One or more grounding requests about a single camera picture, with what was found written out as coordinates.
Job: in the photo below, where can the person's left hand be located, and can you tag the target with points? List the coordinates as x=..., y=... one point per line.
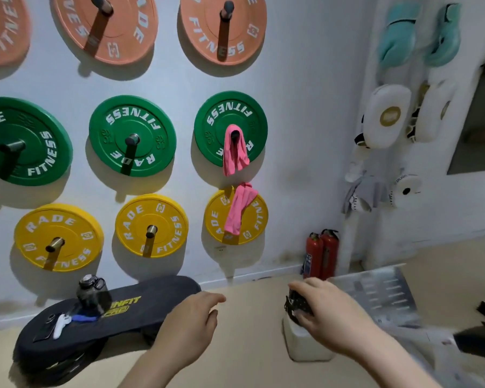
x=184, y=327

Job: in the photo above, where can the person's right hand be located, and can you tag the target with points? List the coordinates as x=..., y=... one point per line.
x=335, y=319

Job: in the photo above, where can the person's left thumb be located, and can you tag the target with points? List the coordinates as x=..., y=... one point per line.
x=212, y=322

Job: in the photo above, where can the person's right thumb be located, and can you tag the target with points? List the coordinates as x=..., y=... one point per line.
x=308, y=320

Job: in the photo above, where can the white spray bottle black nozzle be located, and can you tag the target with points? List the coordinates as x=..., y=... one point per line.
x=303, y=343

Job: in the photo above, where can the person's right forearm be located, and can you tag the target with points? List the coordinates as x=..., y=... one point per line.
x=396, y=367

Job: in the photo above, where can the person's left forearm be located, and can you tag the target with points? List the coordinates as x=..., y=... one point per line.
x=145, y=371

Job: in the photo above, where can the black padded board yellow print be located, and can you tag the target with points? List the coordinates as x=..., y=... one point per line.
x=157, y=294

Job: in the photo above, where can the red fire extinguisher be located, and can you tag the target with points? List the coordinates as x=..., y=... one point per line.
x=329, y=254
x=313, y=256

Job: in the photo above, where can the silver perforated metal plate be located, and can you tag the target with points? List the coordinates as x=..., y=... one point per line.
x=382, y=292

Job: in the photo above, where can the yellow weight plate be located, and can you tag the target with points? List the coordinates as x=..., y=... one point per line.
x=131, y=222
x=76, y=238
x=214, y=222

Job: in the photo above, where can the pink towel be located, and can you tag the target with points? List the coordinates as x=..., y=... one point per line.
x=232, y=153
x=237, y=208

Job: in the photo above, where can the black water bottle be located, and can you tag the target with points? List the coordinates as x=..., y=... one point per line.
x=91, y=297

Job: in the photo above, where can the small blue object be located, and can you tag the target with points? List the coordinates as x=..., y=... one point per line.
x=84, y=318

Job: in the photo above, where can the grey white glove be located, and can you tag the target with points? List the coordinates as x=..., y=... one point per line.
x=363, y=193

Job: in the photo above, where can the small white gadget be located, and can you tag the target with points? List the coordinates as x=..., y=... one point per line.
x=60, y=327

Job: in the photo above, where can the white boxing pad black dot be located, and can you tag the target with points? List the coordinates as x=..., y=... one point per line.
x=406, y=189

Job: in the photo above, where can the black phone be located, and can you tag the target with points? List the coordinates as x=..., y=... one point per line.
x=45, y=328

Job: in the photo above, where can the black seat pad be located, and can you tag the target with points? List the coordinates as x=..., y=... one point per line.
x=479, y=341

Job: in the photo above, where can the green weight plate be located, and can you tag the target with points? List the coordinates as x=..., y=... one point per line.
x=109, y=137
x=212, y=133
x=40, y=129

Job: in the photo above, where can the white punch mitt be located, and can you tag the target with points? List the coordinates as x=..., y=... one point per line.
x=432, y=113
x=386, y=117

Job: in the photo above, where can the teal boxing glove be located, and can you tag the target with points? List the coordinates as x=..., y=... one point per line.
x=444, y=36
x=398, y=36

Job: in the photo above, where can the orange weight plate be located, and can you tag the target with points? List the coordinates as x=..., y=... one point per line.
x=4, y=24
x=129, y=24
x=246, y=24

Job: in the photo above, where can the white wall socket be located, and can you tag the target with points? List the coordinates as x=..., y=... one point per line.
x=220, y=250

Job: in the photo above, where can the set of metal wall pegs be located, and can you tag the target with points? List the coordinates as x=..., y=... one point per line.
x=132, y=139

